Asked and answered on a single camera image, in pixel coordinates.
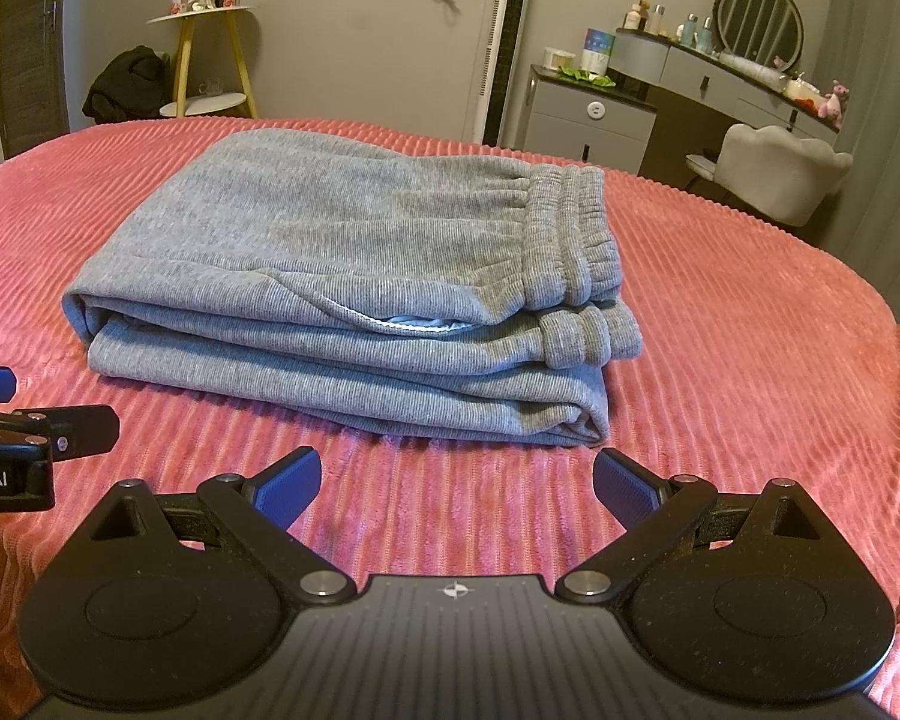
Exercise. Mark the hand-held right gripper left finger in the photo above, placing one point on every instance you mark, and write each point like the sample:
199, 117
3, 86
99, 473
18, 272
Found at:
289, 491

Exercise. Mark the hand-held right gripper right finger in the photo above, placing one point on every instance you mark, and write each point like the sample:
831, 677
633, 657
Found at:
624, 491

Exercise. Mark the grey pants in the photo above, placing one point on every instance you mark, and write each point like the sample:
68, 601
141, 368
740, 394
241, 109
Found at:
307, 240

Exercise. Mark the pink ribbed blanket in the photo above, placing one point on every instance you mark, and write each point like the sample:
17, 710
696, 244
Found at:
720, 390

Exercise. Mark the black clothing pile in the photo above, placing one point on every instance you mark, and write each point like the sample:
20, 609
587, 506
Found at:
127, 86

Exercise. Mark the dark wooden door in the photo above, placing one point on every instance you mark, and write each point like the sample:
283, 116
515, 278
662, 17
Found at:
30, 52

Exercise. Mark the yellow-legged round side table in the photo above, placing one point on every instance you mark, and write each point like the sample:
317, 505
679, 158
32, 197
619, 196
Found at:
202, 105

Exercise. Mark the white shell-back chair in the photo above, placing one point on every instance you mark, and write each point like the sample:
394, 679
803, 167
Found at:
780, 172

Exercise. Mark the grey drawer cabinet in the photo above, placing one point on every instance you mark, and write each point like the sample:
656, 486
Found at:
585, 135

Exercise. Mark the green leafy item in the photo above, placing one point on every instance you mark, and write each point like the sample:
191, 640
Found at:
585, 77

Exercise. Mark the grey vanity desk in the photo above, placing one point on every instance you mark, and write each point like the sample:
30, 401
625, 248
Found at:
694, 75

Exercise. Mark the white container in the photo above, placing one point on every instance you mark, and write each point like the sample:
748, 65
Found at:
559, 58

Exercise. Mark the white jar with red decoration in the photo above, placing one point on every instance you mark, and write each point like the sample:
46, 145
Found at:
801, 88

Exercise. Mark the white rolled cloth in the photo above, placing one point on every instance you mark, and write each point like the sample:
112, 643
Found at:
754, 69

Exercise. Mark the pink plush toy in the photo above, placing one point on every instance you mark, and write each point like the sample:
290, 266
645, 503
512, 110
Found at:
834, 101

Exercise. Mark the white tower air conditioner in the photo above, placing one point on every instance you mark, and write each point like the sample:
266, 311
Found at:
495, 52

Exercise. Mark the pale blue bottle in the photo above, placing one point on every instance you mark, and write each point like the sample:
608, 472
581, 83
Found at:
688, 31

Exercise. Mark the reed diffuser bottle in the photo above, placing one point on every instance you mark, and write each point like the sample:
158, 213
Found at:
632, 19

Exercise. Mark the round vanity mirror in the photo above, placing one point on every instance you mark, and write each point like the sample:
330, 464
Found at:
757, 19

